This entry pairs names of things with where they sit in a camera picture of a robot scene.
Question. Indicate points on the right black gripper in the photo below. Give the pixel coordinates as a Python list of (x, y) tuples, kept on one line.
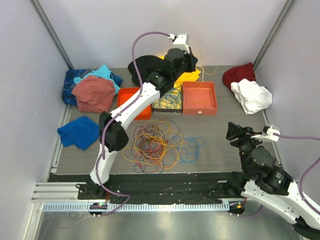
[(234, 131)]

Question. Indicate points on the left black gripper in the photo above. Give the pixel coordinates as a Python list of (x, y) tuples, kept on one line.
[(192, 61)]

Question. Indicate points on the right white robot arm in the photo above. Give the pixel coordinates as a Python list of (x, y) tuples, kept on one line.
[(268, 184)]

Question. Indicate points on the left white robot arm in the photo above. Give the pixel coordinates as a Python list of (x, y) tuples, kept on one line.
[(112, 126)]

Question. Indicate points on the yellow cloth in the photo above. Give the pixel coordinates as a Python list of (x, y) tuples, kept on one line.
[(190, 76)]

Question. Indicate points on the salmon pink drawer box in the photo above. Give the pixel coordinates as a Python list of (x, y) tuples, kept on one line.
[(199, 98)]

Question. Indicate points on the white cloth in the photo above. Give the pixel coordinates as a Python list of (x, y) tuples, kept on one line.
[(252, 97)]

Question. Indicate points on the black cloth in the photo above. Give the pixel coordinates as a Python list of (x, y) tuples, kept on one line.
[(146, 64)]

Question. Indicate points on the gold metal tin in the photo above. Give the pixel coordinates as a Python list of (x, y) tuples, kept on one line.
[(170, 102)]

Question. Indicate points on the dark red cloth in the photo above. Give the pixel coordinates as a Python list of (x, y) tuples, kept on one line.
[(238, 73)]

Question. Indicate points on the orange plastic box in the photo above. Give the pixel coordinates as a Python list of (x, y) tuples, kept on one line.
[(125, 94)]

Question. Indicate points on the light blue cloth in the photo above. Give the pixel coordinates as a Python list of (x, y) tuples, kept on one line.
[(103, 72)]

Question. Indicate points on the salmon red cloth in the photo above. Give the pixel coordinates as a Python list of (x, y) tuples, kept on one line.
[(94, 94)]

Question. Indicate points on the blue plaid cloth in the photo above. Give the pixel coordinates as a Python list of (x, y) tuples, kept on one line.
[(68, 85)]

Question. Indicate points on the royal blue cloth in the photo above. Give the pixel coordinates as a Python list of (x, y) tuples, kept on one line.
[(81, 132)]

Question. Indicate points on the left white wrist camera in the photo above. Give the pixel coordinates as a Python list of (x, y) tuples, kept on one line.
[(180, 41)]

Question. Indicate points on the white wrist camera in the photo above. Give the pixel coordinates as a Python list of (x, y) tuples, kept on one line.
[(269, 134), (180, 41)]

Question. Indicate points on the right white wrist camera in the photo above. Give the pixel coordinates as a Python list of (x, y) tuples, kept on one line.
[(269, 134)]

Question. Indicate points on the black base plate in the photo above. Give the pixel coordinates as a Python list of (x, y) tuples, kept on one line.
[(166, 189)]

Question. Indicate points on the white slotted cable duct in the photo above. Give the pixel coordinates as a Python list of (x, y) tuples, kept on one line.
[(83, 206)]

